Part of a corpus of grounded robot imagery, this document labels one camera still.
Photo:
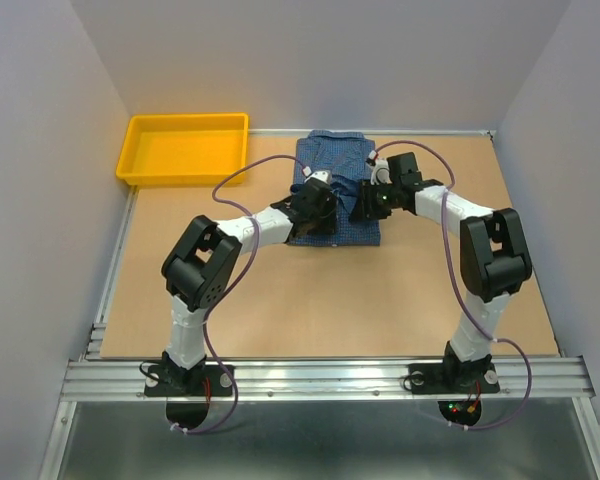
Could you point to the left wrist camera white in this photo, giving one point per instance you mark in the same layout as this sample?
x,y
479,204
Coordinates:
x,y
324,176

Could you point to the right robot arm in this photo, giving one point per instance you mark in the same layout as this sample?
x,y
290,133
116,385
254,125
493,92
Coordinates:
x,y
493,253

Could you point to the aluminium mounting rail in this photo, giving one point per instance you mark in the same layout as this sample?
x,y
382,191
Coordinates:
x,y
92,379

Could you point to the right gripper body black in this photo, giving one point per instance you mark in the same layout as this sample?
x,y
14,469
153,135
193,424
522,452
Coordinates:
x,y
377,200

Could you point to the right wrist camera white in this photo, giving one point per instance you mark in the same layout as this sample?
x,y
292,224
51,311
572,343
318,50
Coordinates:
x,y
380,172

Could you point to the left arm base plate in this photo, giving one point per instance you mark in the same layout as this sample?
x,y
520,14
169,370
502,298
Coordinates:
x,y
206,381

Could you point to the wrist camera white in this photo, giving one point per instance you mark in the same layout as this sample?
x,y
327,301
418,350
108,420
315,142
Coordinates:
x,y
324,176
380,172

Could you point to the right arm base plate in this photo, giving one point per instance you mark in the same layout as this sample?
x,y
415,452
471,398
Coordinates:
x,y
433,379

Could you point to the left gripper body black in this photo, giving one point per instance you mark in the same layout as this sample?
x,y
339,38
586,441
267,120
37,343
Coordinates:
x,y
324,221

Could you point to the yellow plastic bin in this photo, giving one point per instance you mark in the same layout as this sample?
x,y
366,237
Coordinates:
x,y
167,150

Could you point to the blue plaid long sleeve shirt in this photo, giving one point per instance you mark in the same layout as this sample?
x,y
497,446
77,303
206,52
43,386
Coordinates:
x,y
344,154

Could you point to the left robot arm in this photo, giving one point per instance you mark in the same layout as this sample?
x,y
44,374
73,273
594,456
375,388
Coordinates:
x,y
199,267

